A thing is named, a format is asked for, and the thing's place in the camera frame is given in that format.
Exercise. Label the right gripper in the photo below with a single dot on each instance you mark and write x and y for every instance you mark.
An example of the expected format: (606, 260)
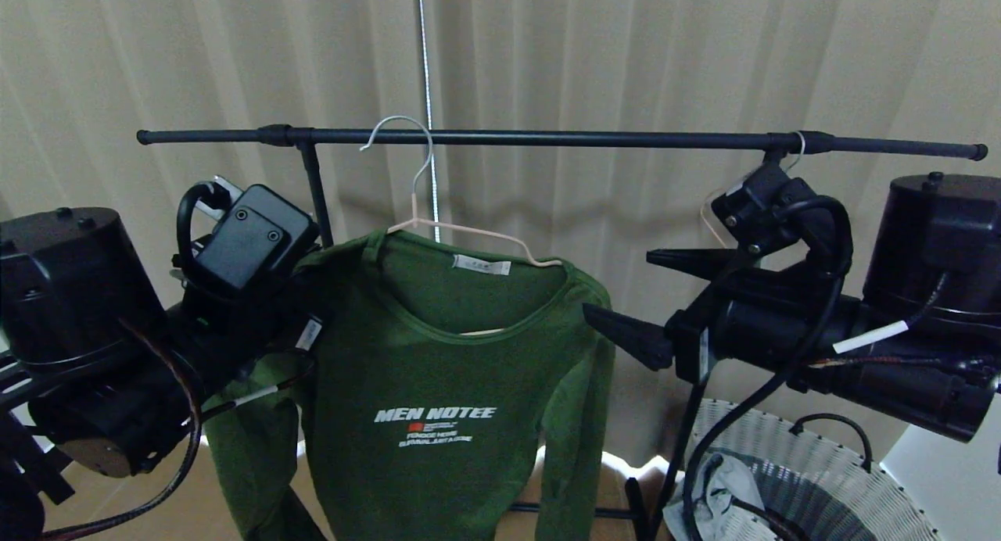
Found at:
(751, 330)

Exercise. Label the black clothes rack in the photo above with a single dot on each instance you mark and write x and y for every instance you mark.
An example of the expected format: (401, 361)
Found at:
(586, 138)

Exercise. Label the white laundry basket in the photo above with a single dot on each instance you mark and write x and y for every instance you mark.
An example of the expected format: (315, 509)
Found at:
(844, 478)

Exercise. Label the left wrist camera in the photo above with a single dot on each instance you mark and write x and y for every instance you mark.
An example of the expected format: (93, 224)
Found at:
(250, 240)

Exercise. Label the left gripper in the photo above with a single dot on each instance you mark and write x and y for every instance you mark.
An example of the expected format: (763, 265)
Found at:
(235, 322)

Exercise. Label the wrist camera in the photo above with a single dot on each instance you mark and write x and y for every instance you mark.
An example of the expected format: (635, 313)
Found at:
(762, 205)
(250, 240)

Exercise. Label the green long-sleeved shirt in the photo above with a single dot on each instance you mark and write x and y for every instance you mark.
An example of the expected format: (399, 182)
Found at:
(438, 369)

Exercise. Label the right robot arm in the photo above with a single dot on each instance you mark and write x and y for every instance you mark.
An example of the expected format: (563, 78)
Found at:
(938, 252)

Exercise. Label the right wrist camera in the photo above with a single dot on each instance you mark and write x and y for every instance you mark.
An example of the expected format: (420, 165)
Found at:
(762, 205)

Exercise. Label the beige curtain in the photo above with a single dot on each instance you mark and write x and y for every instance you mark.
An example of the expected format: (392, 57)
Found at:
(626, 56)

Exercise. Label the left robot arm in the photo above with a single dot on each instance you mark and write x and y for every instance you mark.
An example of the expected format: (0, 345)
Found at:
(70, 275)

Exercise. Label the pink clothes hanger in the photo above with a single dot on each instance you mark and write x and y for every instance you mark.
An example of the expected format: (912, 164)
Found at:
(801, 148)
(477, 231)

